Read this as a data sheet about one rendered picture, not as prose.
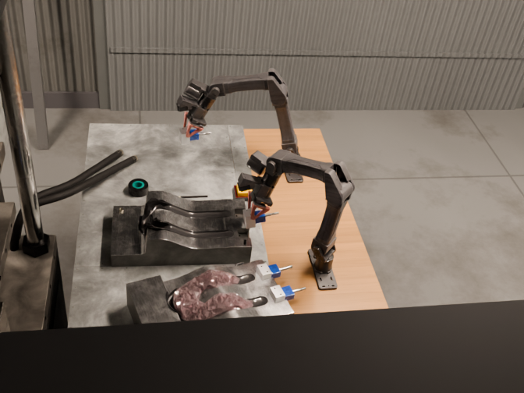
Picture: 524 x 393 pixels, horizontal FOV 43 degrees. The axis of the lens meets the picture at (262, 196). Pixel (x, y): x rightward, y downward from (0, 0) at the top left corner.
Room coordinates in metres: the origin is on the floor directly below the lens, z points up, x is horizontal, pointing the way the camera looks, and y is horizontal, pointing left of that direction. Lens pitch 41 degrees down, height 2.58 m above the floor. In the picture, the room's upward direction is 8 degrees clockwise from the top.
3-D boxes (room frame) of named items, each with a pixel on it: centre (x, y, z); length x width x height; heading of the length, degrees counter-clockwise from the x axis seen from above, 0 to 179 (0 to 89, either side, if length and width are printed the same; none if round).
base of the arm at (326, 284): (1.72, -0.26, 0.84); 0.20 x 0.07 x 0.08; 14
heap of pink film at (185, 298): (1.44, 0.12, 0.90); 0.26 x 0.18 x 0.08; 120
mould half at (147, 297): (1.43, 0.12, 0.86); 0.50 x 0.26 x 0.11; 120
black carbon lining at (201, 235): (1.76, 0.26, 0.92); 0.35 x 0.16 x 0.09; 103
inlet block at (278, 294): (1.53, -0.14, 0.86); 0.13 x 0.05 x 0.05; 120
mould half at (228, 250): (1.77, 0.28, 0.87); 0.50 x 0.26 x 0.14; 103
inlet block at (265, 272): (1.62, -0.08, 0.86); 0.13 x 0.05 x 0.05; 120
